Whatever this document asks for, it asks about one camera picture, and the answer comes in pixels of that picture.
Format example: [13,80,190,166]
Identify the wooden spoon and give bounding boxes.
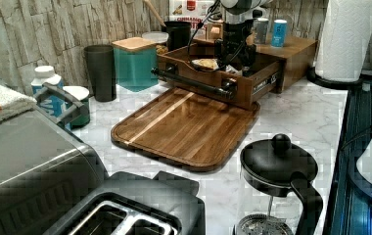
[142,0,166,27]

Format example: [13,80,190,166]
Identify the cinnamon cereal box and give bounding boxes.
[168,0,215,33]

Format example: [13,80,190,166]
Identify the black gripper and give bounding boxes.
[215,20,256,77]

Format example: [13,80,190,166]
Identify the wooden drawer box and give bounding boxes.
[152,36,317,110]

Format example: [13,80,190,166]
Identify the black utensil holder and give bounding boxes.
[162,21,191,51]

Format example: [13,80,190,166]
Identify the wooden cutting board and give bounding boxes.
[111,88,259,171]

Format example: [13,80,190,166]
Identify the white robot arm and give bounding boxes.
[214,0,272,76]

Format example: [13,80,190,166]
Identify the teal canister wooden lid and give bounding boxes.
[112,37,158,92]

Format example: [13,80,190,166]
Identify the white paper towel roll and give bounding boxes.
[315,0,372,83]

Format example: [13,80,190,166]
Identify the black toaster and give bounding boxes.
[43,171,206,235]

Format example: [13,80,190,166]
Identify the stainless steel toaster oven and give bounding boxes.
[0,83,107,235]

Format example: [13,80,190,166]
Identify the white blue supplement bottle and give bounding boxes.
[30,66,66,118]

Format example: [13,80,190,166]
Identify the dark grey tumbler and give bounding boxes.
[83,45,116,102]

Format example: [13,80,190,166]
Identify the grey spice shaker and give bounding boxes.
[255,18,269,44]

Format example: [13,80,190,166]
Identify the black french press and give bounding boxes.
[233,133,323,235]

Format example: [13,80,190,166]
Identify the green jar white lid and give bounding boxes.
[62,85,91,128]

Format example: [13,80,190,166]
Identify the glass jar white lid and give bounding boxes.
[141,31,168,55]

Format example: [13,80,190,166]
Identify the small wooden tray organizer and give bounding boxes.
[206,21,223,40]

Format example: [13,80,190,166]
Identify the blue spice shaker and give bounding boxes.
[271,20,287,47]

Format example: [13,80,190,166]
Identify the black paper towel holder base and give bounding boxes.
[306,67,362,90]

